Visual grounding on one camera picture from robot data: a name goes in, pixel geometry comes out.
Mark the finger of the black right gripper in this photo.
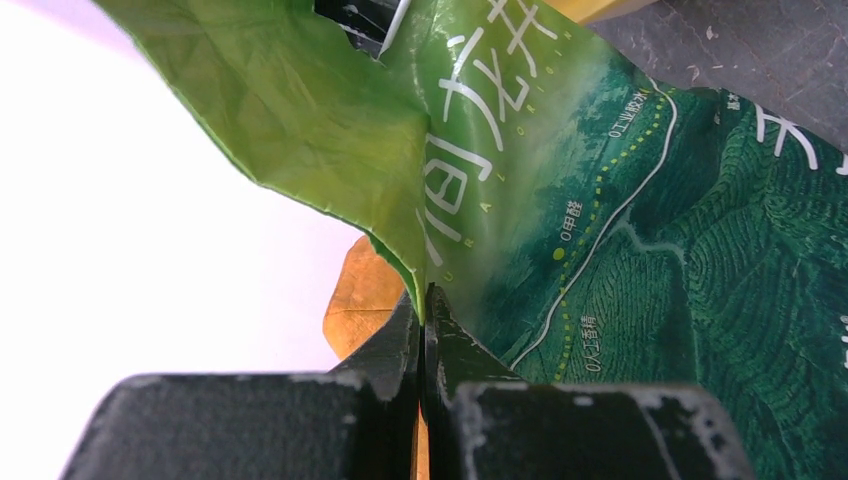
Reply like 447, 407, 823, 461
313, 0, 411, 59

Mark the green cat litter bag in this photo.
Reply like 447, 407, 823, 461
101, 1, 847, 479

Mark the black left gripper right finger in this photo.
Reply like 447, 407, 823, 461
423, 285, 755, 479

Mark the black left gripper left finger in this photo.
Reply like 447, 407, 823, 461
63, 296, 421, 479

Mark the yellow litter box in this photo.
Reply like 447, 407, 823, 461
546, 0, 657, 25

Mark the orange paper shopping bag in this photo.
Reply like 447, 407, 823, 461
323, 237, 424, 479

